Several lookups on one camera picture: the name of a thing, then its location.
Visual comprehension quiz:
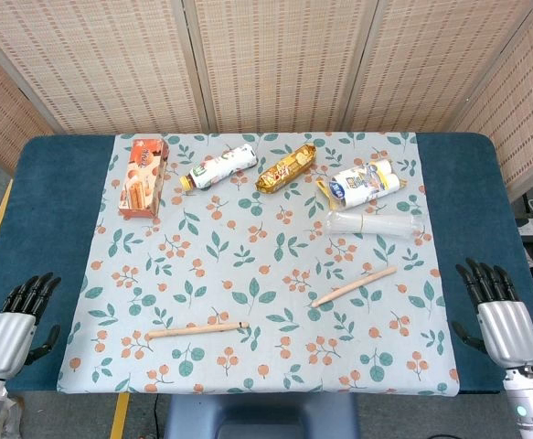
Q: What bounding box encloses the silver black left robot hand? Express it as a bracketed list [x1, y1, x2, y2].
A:
[0, 272, 62, 380]

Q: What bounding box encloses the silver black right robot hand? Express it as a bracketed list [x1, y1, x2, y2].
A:
[451, 258, 533, 369]

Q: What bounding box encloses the wooden stick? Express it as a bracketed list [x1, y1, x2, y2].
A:
[144, 321, 251, 340]
[310, 266, 398, 308]

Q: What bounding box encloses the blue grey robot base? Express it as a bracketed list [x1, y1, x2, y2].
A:
[163, 391, 359, 439]

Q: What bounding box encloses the beige paper bag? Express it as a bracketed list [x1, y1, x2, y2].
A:
[0, 393, 26, 438]

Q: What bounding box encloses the dark blue table cover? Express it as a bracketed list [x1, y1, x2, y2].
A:
[0, 132, 533, 394]

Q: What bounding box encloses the clear plastic cup sleeve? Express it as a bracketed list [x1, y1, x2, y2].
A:
[325, 209, 425, 240]

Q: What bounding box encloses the orange wafer biscuit box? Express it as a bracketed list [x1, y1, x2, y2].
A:
[118, 138, 170, 220]

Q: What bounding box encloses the white blue roll pack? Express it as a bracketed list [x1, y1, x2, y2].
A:
[315, 157, 408, 212]

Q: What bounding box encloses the floral leaf print tablecloth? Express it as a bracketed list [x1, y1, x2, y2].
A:
[56, 132, 460, 395]

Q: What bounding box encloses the golden cracker packet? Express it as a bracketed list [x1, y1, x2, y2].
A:
[254, 143, 318, 193]

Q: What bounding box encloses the white bottle with yellow cap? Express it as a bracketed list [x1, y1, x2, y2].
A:
[178, 143, 259, 191]

